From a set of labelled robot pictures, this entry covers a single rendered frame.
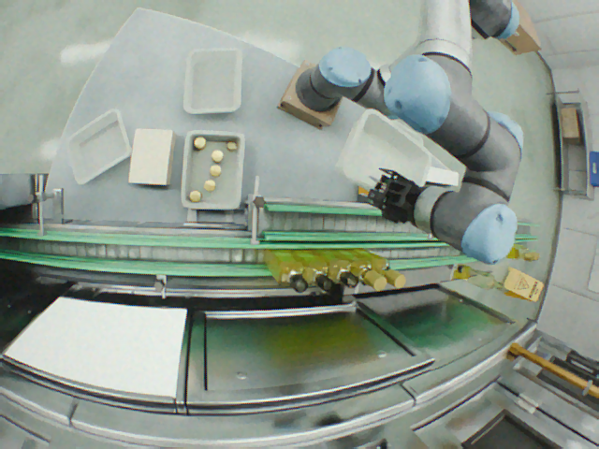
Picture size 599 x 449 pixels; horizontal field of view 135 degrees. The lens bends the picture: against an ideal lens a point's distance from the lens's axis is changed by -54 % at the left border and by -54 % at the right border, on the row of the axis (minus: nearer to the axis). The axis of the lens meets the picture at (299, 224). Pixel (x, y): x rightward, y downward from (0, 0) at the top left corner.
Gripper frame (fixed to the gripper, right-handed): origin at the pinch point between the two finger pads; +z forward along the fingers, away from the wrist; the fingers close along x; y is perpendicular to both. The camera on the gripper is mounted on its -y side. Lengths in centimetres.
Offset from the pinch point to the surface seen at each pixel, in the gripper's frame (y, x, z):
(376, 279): -4.6, 16.8, -7.8
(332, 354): 1.4, 32.5, -15.1
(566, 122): -424, -327, 116
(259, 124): 26.9, -6.5, 36.6
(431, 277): -56, 17, 20
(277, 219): 12.8, 17.4, 20.4
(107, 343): 45, 47, -13
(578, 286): -581, -65, 31
